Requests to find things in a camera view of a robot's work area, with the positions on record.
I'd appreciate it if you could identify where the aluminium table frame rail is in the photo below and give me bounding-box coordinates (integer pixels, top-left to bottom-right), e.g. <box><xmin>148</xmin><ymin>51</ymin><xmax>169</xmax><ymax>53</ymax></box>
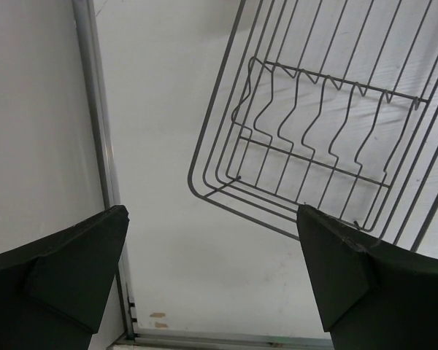
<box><xmin>73</xmin><ymin>1</ymin><xmax>332</xmax><ymax>349</ymax></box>

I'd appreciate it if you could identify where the grey wire dish rack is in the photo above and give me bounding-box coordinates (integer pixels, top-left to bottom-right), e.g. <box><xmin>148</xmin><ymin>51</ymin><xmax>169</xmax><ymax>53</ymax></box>
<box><xmin>188</xmin><ymin>1</ymin><xmax>438</xmax><ymax>257</ymax></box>

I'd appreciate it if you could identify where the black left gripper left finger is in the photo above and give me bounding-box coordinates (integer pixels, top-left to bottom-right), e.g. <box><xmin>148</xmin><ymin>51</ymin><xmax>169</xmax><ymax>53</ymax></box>
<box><xmin>0</xmin><ymin>205</ymin><xmax>129</xmax><ymax>349</ymax></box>

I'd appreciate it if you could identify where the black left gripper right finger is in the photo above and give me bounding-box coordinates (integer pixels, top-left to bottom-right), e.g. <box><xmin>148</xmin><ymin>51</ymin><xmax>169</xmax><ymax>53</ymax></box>
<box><xmin>296</xmin><ymin>205</ymin><xmax>438</xmax><ymax>349</ymax></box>

